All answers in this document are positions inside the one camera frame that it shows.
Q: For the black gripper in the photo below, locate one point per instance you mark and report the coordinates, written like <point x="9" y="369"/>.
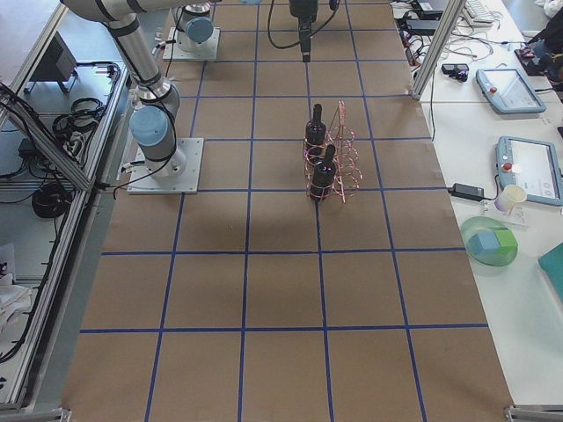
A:
<point x="303" y="8"/>

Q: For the wine bottle in basket far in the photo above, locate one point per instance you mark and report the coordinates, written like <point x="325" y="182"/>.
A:
<point x="315" y="131"/>

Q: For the wine bottle in basket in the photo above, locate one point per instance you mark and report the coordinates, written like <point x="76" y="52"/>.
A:
<point x="315" y="131"/>
<point x="323" y="174"/>

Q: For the wine bottle in basket near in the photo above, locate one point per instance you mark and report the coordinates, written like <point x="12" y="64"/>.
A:
<point x="323" y="174"/>

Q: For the teach pendant far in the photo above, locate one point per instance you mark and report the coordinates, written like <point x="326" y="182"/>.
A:
<point x="508" y="91"/>

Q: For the teach pendant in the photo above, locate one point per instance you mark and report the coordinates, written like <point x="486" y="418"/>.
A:
<point x="532" y="165"/>
<point x="508" y="91"/>

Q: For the black power adapter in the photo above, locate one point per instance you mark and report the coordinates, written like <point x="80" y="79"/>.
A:
<point x="466" y="192"/>

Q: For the grey electronics box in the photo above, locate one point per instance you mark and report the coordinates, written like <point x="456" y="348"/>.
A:
<point x="57" y="65"/>

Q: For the white paper cup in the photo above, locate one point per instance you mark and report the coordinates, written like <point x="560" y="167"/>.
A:
<point x="511" y="196"/>

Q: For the teach pendant near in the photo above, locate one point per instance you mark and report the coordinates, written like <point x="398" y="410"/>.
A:
<point x="532" y="165"/>

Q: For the blue foam cube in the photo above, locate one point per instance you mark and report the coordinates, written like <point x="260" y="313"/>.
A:
<point x="482" y="243"/>

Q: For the green plastic bowl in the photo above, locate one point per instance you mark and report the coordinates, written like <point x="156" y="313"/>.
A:
<point x="476" y="224"/>

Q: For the green foam cube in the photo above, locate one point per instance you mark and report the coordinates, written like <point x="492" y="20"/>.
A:
<point x="506" y="240"/>

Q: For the teal box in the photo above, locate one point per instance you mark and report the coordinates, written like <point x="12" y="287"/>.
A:
<point x="552" y="265"/>

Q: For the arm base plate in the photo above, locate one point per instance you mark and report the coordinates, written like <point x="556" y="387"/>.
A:
<point x="187" y="50"/>
<point x="180" y="175"/>

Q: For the aluminium frame post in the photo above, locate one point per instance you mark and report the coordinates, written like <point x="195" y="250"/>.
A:
<point x="442" y="34"/>

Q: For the copper wire wine basket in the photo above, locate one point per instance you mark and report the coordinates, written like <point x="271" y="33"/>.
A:
<point x="348" y="176"/>

